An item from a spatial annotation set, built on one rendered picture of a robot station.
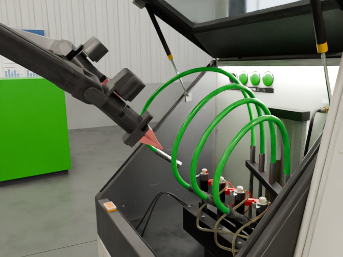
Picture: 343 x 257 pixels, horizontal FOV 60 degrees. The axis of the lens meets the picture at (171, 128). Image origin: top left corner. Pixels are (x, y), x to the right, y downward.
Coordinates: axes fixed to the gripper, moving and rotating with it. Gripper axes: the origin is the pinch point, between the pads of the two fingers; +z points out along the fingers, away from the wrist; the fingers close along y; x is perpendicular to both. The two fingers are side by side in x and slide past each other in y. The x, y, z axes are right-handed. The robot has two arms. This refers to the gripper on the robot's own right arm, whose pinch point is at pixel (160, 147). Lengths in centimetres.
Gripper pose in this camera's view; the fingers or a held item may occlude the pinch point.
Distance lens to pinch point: 82.8
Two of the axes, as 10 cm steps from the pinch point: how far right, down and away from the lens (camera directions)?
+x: -2.3, -2.0, 9.5
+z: 7.1, 6.4, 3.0
